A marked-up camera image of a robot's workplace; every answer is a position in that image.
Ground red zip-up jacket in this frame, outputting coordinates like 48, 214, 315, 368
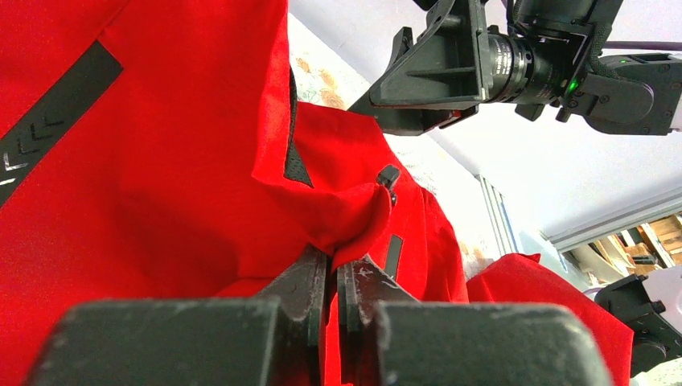
1, 1, 632, 385

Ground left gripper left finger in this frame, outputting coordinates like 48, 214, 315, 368
27, 247, 328, 385

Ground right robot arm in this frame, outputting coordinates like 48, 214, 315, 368
351, 1, 681, 136

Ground aluminium frame rail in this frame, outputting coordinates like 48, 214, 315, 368
475, 175, 681, 254

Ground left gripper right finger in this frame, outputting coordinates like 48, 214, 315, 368
337, 257, 612, 385

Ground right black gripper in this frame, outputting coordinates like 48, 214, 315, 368
348, 0, 595, 136

